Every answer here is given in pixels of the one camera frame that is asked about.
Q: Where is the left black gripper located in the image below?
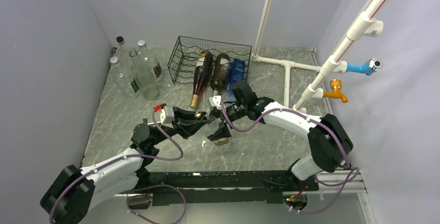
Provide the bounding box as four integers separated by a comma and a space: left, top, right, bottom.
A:
150, 106, 209, 146

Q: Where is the blue tinted clear bottle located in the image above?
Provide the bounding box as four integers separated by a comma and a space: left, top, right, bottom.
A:
129, 49, 159, 101

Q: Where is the clear bottle silver cap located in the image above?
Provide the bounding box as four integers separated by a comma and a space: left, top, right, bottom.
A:
137, 40, 163, 82

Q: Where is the clear bottle dark neck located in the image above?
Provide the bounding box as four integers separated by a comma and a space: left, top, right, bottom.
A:
109, 56, 140, 98

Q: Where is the clear bottle blue medallion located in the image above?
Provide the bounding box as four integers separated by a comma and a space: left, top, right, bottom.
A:
116, 36, 133, 70

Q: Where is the bottle black gold cap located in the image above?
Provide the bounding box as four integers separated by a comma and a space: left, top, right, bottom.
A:
198, 115, 232, 146

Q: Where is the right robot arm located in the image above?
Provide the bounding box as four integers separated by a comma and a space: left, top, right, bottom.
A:
208, 80, 353, 190

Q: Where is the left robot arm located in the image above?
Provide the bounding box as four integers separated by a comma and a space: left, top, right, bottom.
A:
40, 104, 208, 223

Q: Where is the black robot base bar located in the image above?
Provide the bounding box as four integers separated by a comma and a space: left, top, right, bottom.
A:
128, 170, 319, 206

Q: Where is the dark wine bottle gold cap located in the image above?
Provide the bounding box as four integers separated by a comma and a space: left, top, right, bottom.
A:
190, 51, 213, 109

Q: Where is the blue square dash bottle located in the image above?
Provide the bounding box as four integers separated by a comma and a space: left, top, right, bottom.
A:
225, 59, 245, 102

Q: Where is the lower bottle silver cap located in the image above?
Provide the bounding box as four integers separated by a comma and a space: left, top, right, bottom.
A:
210, 53, 231, 97

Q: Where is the orange faucet tap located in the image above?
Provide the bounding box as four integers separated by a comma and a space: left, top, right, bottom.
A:
323, 79, 349, 103

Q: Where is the blue faucet tap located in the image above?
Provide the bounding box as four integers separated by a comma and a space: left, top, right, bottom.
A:
346, 58, 382, 76

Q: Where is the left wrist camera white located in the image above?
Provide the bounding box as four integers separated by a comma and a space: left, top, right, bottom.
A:
153, 103, 175, 125

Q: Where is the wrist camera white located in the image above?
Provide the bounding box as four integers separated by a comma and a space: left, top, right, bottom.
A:
209, 95, 222, 111
153, 103, 175, 125

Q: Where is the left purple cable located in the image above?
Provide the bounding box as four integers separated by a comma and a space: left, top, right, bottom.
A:
49, 109, 188, 224

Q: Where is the purple cable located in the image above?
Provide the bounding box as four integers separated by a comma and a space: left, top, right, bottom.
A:
49, 109, 188, 224
219, 99, 361, 216

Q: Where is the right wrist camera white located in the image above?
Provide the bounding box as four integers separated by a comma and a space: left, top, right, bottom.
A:
209, 95, 222, 111

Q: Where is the black wire wine rack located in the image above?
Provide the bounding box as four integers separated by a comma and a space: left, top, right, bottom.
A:
168, 36, 252, 100

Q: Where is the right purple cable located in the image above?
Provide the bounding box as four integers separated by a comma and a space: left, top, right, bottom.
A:
219, 99, 361, 216

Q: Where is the white pvc pipe frame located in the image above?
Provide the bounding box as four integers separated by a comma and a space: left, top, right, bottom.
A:
251, 0, 393, 113

